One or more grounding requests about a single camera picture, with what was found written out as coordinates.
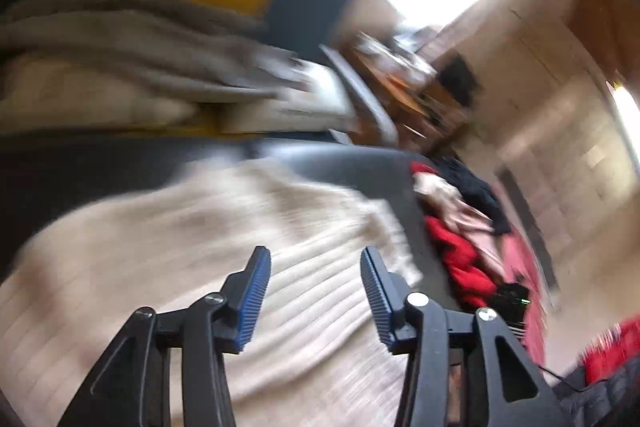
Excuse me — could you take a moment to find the grey metal chair frame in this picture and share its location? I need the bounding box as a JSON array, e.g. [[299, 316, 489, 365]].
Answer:
[[320, 44, 401, 148]]

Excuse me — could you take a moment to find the dark navy garment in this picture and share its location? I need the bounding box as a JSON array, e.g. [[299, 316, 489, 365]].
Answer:
[[435, 157, 513, 235]]

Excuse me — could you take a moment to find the cluttered wooden desk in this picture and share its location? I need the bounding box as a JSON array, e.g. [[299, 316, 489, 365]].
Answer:
[[350, 32, 471, 142]]

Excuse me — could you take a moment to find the grey crumpled blanket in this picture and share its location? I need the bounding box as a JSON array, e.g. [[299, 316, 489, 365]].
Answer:
[[0, 0, 311, 108]]

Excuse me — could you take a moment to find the black hanging cloth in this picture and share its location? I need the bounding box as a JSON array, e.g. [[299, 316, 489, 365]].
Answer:
[[437, 54, 481, 108]]

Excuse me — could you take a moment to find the white knitted sweater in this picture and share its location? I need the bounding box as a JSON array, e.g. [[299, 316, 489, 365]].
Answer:
[[0, 157, 426, 427]]

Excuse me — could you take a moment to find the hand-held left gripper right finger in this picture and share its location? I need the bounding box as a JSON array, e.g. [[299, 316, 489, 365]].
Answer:
[[360, 247, 573, 427]]

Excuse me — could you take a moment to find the red fabric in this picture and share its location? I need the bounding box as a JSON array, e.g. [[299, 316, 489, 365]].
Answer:
[[580, 314, 640, 383]]

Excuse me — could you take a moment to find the pink red cloth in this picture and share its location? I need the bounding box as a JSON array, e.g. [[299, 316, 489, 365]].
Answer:
[[500, 232, 548, 363]]

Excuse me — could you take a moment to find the red garment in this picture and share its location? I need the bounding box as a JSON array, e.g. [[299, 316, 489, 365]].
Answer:
[[410, 162, 498, 308]]

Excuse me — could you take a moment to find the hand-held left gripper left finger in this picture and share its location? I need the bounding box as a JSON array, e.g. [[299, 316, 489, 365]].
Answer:
[[56, 245, 272, 427]]

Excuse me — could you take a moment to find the printed white pillow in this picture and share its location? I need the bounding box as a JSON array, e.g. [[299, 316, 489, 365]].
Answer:
[[0, 57, 361, 138]]

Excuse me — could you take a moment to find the dark quilted jacket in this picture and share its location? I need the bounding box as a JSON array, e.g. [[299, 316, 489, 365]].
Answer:
[[555, 362, 640, 427]]

